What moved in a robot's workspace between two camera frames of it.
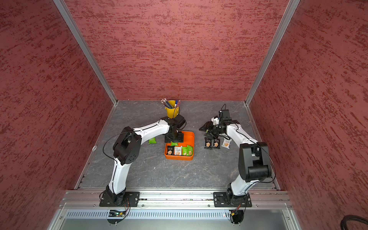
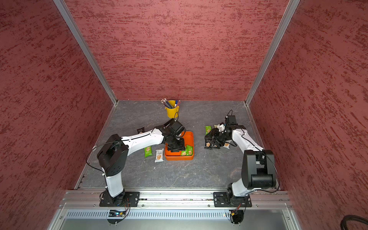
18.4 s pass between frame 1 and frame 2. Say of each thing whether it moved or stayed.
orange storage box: stayed
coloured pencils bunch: stayed
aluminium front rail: stayed
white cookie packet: moved
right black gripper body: moved
